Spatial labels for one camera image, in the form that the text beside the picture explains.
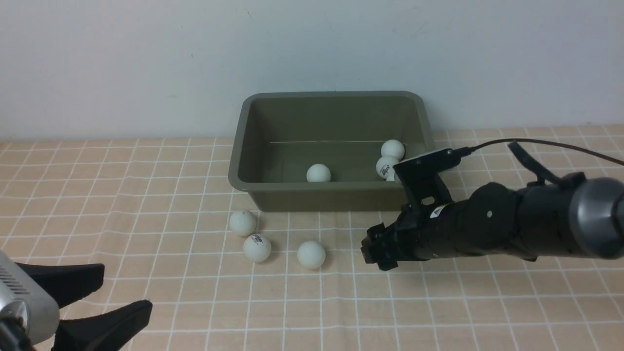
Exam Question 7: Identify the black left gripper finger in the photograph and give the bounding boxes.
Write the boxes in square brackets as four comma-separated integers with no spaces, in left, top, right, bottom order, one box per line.
[51,300,153,351]
[17,263,105,309]

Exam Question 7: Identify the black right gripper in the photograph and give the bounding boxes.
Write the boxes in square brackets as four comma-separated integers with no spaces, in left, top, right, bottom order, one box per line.
[361,202,468,271]

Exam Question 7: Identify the white ball bin corner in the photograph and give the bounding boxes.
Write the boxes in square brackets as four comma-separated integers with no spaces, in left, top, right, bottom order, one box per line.
[380,139,405,161]

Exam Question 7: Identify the white ball marked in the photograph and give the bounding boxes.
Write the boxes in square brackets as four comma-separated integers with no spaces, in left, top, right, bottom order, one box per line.
[306,164,332,182]

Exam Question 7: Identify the white ball with logo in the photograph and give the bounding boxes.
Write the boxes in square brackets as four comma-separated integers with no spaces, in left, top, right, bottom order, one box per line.
[243,234,272,263]

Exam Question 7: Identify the plain white ball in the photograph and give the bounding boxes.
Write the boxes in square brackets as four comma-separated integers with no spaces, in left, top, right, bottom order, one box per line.
[228,211,258,237]

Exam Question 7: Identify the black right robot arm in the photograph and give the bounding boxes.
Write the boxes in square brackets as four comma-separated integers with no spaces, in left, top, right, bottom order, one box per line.
[361,173,624,271]

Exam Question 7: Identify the beige checkered tablecloth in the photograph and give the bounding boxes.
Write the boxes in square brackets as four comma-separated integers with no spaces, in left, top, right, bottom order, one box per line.
[0,137,624,351]

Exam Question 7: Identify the olive green plastic bin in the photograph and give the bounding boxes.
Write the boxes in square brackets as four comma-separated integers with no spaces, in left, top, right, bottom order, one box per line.
[228,91,435,213]

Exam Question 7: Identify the black right camera cable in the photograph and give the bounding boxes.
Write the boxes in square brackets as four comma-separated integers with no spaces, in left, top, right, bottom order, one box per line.
[456,138,624,188]

